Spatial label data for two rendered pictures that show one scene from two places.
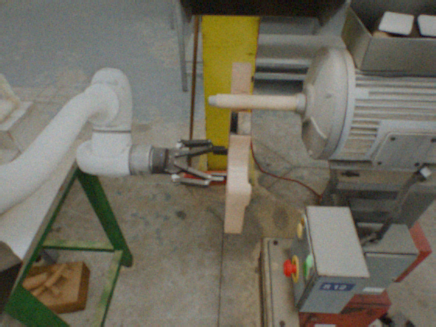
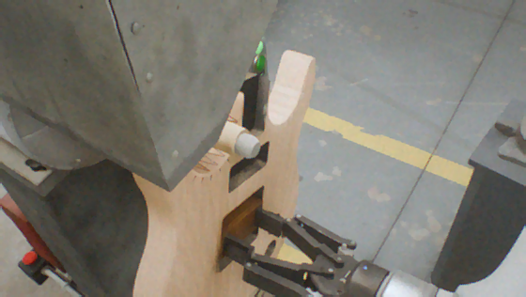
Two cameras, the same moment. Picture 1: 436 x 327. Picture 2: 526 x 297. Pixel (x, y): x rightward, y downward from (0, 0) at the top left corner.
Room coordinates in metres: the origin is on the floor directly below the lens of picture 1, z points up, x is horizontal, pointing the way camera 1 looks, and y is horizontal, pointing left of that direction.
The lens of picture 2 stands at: (0.88, 0.22, 1.62)
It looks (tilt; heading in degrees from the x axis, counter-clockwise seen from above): 47 degrees down; 219
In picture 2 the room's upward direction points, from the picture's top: 9 degrees counter-clockwise
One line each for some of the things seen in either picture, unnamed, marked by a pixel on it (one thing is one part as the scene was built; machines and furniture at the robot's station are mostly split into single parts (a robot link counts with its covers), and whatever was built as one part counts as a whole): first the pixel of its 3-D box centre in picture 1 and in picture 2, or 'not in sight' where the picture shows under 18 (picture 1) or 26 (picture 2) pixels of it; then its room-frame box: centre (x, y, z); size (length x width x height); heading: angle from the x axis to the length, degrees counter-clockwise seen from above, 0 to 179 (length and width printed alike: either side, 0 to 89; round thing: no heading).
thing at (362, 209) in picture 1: (371, 209); not in sight; (0.45, -0.39, 1.02); 0.13 x 0.04 x 0.04; 87
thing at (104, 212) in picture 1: (108, 221); not in sight; (0.79, 0.52, 0.45); 0.05 x 0.05 x 0.90; 87
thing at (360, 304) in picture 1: (340, 301); not in sight; (0.41, -0.46, 0.49); 0.25 x 0.12 x 0.37; 87
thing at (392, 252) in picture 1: (388, 238); not in sight; (0.42, -0.46, 0.93); 0.15 x 0.10 x 0.55; 87
